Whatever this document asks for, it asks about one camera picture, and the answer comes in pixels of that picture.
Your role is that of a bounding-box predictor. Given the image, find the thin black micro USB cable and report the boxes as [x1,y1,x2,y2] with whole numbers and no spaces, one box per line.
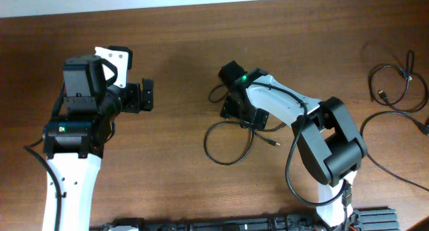
[367,50,429,113]

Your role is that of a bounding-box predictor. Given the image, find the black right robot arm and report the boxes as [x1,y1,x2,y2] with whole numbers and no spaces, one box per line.
[218,61,367,230]

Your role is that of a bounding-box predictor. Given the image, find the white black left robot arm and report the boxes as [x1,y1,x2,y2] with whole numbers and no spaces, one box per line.
[42,52,154,230]

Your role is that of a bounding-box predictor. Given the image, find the left camera black cable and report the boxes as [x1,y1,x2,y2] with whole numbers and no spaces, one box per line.
[23,78,68,231]

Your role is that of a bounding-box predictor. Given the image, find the camera black cable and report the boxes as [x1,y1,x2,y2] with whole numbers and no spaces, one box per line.
[251,80,348,207]
[23,78,68,231]

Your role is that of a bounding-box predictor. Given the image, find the right camera black cable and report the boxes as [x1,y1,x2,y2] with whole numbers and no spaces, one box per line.
[251,80,348,207]

